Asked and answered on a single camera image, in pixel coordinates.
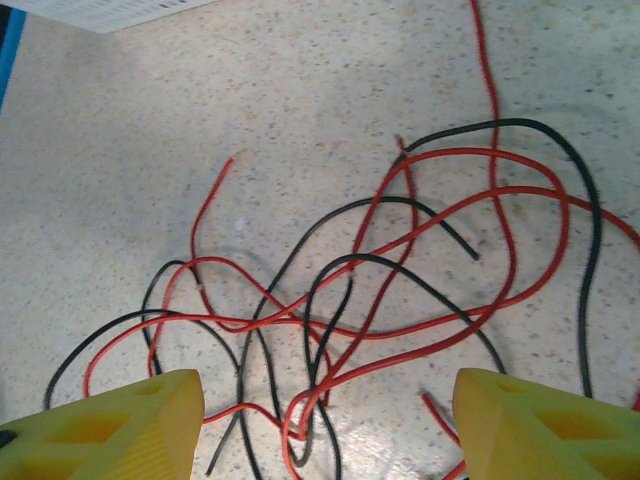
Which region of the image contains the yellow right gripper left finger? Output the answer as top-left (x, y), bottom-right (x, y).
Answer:
top-left (0, 368), bottom-right (205, 480)

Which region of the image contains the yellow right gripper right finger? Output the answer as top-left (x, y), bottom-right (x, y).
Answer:
top-left (452, 368), bottom-right (640, 480)

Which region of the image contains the thin black cable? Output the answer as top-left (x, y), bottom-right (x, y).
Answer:
top-left (292, 253), bottom-right (506, 469)
top-left (205, 196), bottom-right (481, 476)
top-left (43, 308), bottom-right (246, 409)
top-left (404, 118), bottom-right (601, 399)

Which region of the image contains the thin red cable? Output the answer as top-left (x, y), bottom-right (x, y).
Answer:
top-left (197, 185), bottom-right (640, 334)
top-left (282, 0), bottom-right (516, 480)
top-left (299, 147), bottom-right (571, 339)
top-left (189, 155), bottom-right (291, 321)

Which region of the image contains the white plastic basket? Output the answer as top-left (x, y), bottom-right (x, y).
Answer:
top-left (0, 0), bottom-right (217, 35)

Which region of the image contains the blue table border strip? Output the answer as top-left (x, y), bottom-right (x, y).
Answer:
top-left (0, 8), bottom-right (27, 115)

